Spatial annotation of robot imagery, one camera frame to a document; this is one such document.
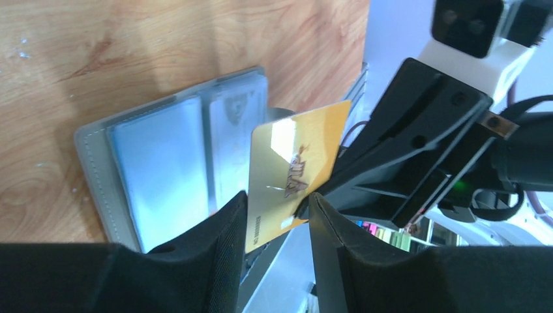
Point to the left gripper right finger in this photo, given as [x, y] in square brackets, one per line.
[357, 272]

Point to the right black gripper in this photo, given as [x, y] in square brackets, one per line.
[431, 141]

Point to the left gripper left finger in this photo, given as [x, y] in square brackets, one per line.
[198, 271]

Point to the grey card holder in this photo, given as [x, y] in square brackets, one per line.
[158, 170]

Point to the gold credit card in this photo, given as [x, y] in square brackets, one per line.
[289, 159]

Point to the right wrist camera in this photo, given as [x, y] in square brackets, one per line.
[486, 44]

